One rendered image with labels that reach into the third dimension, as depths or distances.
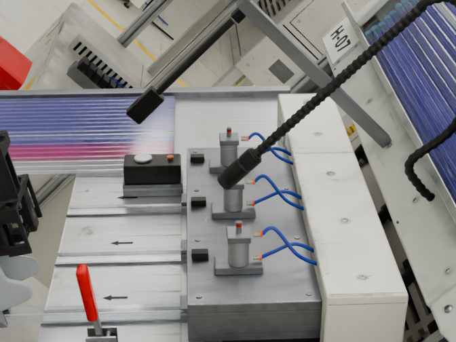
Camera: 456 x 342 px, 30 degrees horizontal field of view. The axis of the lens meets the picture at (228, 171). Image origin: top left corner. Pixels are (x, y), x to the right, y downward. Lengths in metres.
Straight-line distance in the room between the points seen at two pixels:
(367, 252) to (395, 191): 0.11
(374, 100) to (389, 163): 0.16
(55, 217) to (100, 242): 1.42
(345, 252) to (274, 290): 0.09
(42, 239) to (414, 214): 1.72
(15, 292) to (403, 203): 0.42
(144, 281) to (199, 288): 0.13
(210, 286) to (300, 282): 0.09
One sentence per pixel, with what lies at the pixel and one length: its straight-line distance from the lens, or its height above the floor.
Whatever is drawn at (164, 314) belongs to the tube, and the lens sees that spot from 0.92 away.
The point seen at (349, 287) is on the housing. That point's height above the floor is 1.26.
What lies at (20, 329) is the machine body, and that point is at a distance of 1.54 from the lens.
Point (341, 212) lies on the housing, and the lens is 0.96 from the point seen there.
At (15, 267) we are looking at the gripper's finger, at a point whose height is 1.00.
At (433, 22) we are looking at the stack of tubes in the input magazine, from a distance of 1.14.
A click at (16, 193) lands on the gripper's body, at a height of 1.10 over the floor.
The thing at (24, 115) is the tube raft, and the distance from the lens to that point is 1.38.
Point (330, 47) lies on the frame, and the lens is 1.40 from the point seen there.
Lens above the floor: 1.51
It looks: 18 degrees down
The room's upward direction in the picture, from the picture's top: 48 degrees clockwise
